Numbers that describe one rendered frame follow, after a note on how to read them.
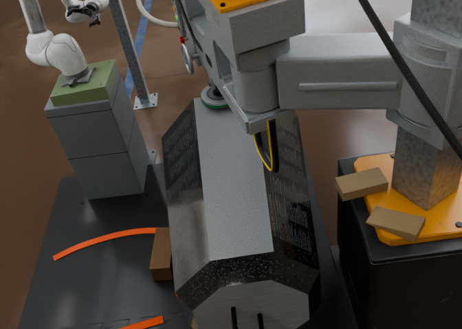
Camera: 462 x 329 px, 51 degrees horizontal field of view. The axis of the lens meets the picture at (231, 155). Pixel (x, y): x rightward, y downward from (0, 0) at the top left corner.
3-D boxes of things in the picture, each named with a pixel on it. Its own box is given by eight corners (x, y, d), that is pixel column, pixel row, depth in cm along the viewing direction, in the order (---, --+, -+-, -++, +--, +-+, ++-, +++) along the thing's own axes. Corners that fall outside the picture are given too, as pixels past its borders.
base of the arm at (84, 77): (58, 91, 289) (53, 82, 285) (69, 72, 306) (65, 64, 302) (86, 86, 285) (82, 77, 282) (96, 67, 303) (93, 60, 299)
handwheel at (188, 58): (212, 74, 230) (206, 46, 220) (192, 81, 228) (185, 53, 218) (202, 60, 241) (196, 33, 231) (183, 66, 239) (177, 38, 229)
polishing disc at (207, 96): (201, 108, 255) (201, 106, 254) (201, 85, 271) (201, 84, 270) (241, 102, 254) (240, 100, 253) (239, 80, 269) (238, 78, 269)
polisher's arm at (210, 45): (298, 141, 196) (291, 31, 163) (245, 161, 192) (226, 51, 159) (235, 60, 249) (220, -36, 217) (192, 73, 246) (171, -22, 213)
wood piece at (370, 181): (378, 174, 215) (378, 166, 211) (388, 190, 207) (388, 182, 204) (334, 185, 214) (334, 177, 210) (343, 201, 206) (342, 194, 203)
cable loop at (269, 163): (282, 180, 204) (276, 120, 183) (274, 183, 203) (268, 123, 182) (261, 148, 221) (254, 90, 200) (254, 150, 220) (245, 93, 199)
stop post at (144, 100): (157, 93, 430) (122, -28, 358) (157, 106, 415) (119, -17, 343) (135, 97, 431) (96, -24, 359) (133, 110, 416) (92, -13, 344)
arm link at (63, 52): (75, 77, 285) (60, 43, 271) (53, 75, 293) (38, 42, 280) (93, 63, 295) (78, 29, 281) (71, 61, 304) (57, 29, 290)
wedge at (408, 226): (424, 225, 191) (425, 217, 188) (414, 243, 186) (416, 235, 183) (375, 207, 202) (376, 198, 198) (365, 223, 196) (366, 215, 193)
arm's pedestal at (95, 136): (79, 207, 338) (32, 116, 285) (93, 159, 375) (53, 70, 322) (150, 198, 334) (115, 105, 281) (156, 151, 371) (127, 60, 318)
